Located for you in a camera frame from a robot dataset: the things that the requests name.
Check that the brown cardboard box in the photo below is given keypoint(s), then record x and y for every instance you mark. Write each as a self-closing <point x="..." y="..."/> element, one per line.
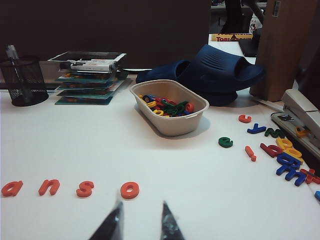
<point x="282" y="50"/>

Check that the red letter b magnet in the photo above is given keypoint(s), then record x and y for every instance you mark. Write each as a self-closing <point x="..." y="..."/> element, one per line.
<point x="267" y="148"/>

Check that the white red printed carton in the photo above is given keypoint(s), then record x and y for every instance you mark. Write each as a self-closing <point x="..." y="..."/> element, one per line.
<point x="255" y="25"/>

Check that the orange letter i magnet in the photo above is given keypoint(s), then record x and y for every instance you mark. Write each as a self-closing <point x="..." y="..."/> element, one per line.
<point x="249" y="151"/>

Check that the blue letter h magnet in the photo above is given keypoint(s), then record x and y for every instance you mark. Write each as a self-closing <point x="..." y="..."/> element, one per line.
<point x="290" y="176"/>

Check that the orange letter c magnet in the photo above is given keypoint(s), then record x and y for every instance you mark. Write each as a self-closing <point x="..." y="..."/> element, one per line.
<point x="242" y="118"/>

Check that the orange letter a magnet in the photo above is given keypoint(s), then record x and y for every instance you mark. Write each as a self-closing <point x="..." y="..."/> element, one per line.
<point x="8" y="191"/>

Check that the black mesh pen holder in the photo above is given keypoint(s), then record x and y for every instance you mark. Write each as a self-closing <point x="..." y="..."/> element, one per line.
<point x="25" y="85"/>

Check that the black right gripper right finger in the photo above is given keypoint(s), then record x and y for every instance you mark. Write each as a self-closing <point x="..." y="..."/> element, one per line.
<point x="168" y="225"/>

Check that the blue letter y magnet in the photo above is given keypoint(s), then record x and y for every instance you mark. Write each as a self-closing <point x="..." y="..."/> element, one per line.
<point x="257" y="128"/>

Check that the dark brown desk partition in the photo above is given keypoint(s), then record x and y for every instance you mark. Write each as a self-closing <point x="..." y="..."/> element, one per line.
<point x="100" y="25"/>

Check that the green letter m magnet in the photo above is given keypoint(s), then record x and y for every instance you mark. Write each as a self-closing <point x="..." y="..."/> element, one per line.
<point x="272" y="132"/>

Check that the red letter x magnet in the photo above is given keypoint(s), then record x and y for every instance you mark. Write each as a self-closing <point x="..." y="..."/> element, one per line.
<point x="311" y="176"/>

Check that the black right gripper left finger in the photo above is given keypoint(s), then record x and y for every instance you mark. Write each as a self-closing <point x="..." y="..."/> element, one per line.
<point x="112" y="225"/>

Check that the black bag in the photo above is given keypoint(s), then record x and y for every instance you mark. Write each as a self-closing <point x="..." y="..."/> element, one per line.
<point x="250" y="47"/>

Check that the clear capped pen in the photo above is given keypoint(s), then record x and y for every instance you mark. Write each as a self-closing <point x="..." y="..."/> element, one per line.
<point x="12" y="52"/>

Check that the yellow Toblerone box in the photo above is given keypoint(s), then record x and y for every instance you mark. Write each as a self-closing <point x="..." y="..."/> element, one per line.
<point x="225" y="38"/>

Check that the yellow letter magnet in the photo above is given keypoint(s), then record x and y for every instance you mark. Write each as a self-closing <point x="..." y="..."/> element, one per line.
<point x="150" y="103"/>
<point x="297" y="155"/>
<point x="156" y="112"/>
<point x="280" y="142"/>

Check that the clear tray with markers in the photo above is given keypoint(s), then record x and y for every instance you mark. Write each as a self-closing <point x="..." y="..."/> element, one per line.
<point x="115" y="56"/>

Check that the orange letter s magnet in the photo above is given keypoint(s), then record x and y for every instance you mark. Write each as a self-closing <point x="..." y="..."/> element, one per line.
<point x="85" y="193"/>

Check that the orange letter o magnet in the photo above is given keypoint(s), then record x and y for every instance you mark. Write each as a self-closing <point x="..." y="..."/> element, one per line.
<point x="123" y="191"/>

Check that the beige desk stapler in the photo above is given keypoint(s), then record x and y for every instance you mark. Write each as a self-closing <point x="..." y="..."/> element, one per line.
<point x="297" y="102"/>

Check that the blue letter g magnet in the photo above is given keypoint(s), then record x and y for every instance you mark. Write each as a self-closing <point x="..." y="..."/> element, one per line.
<point x="282" y="168"/>

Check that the orange letter n magnet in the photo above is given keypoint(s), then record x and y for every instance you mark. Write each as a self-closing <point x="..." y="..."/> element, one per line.
<point x="43" y="187"/>

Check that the beige paper pulp bowl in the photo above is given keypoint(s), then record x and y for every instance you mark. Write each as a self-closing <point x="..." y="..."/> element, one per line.
<point x="175" y="125"/>

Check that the green letter e magnet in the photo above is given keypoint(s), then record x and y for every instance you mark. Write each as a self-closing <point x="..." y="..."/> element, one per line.
<point x="222" y="143"/>

